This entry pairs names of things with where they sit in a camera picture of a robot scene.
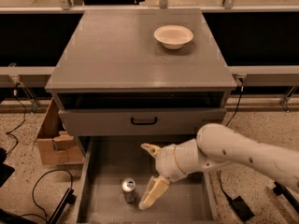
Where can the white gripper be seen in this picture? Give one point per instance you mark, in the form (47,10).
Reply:
(165,162)

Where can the silver redbull can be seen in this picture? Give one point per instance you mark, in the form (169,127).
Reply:
(128,189)

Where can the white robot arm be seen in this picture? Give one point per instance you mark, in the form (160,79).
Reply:
(214,147)

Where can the grey open middle drawer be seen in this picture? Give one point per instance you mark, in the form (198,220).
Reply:
(111,159)

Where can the grey top drawer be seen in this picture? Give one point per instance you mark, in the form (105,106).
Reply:
(109,122)

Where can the grey drawer cabinet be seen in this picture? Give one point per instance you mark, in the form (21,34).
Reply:
(114,62)

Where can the black stand leg left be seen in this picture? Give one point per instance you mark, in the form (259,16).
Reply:
(68,198)

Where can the black stand leg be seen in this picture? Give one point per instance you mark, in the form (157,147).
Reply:
(281,190)
(68,198)

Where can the cardboard box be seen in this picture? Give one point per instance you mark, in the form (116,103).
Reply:
(54,144)

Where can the black power adapter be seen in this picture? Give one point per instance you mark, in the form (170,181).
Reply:
(241,209)

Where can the black stand leg right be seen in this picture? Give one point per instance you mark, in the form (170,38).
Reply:
(281,190)

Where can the white bowl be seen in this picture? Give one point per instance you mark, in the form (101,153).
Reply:
(173,36)

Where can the black drawer handle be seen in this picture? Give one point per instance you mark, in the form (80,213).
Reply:
(143,122)

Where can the metal railing frame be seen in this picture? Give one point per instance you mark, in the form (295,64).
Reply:
(260,44)

